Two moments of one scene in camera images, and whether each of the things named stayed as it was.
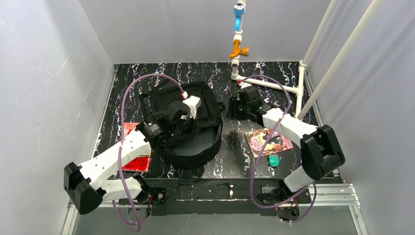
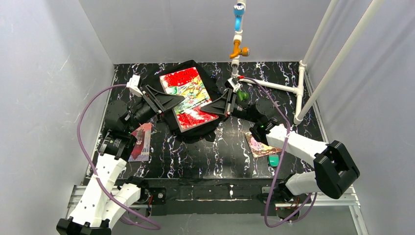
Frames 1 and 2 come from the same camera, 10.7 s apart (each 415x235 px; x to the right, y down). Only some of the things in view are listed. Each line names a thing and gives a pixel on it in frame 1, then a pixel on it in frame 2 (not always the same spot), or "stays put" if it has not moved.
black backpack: (197, 146) -> (218, 106)
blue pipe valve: (238, 10) stays put
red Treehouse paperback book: (142, 163) -> (188, 82)
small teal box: (273, 160) stays put
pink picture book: (258, 139) stays put
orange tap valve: (244, 51) stays put
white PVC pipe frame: (301, 112) stays put
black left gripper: (176, 130) -> (150, 101)
